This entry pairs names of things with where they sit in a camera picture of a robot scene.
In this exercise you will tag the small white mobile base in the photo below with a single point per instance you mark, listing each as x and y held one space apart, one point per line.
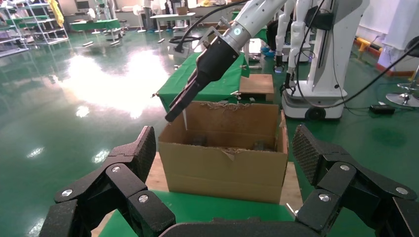
180 29

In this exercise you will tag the black chrome bar stool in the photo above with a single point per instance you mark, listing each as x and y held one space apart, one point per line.
404 98

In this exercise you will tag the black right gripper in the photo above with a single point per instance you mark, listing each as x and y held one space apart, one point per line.
216 60

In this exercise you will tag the white partition with orange base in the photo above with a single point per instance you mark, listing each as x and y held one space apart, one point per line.
392 55

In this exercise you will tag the green covered background table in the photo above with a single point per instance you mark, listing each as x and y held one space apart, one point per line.
95 25

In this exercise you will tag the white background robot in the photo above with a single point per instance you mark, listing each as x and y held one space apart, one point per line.
324 65

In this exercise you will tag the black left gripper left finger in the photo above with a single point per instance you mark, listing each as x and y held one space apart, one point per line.
131 163

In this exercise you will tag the green tablecloth on neighbouring table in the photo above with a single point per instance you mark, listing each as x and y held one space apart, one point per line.
219 88

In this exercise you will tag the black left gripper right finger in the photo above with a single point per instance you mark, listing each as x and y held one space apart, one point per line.
327 157

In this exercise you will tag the standing background person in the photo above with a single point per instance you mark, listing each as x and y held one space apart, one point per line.
147 16

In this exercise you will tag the yellow hanging garment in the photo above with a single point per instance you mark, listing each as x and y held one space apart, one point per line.
55 13

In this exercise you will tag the white background table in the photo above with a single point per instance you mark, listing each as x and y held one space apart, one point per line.
173 15

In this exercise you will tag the metal shelf rack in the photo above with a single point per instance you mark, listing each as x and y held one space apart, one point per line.
49 42

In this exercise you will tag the black power adapter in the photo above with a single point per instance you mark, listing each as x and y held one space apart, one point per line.
381 109

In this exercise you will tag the green tablecloth with yellow specks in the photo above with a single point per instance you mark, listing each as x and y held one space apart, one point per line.
196 209

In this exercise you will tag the large open cardboard carton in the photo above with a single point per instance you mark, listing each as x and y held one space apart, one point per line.
212 173

